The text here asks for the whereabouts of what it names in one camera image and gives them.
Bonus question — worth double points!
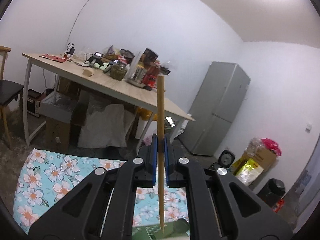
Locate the black trash bin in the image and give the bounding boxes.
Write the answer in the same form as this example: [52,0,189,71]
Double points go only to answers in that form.
[257,178,286,207]

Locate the floral turquoise tablecloth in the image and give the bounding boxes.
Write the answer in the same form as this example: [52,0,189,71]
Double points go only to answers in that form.
[13,148,189,234]

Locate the clutter pile on desk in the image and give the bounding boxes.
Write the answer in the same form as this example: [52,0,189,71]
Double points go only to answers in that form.
[41,43,171,91]

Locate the green perforated utensil holder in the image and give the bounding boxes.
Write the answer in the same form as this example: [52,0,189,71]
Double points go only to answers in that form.
[131,218,189,239]

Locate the wooden chair black seat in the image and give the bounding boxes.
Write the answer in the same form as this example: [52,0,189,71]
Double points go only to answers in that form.
[0,46,23,150]

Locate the grey sack under desk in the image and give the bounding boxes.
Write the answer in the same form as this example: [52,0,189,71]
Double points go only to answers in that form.
[77,94,135,149]

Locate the black rice cooker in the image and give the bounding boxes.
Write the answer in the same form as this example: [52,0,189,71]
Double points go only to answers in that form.
[209,150,235,170]

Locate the grey refrigerator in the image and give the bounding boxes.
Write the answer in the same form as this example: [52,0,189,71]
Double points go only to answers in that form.
[179,62,251,156]

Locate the bamboo chopstick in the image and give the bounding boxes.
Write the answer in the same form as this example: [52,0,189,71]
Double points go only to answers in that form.
[157,75,165,231]

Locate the yellow green bag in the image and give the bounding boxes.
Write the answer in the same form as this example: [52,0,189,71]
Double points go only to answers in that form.
[230,157,264,186]

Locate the wooden desk white legs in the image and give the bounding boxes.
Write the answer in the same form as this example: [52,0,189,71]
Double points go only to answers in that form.
[21,52,196,156]

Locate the cardboard box with bags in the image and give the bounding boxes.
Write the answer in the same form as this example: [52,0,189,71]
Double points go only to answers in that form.
[244,138,282,171]

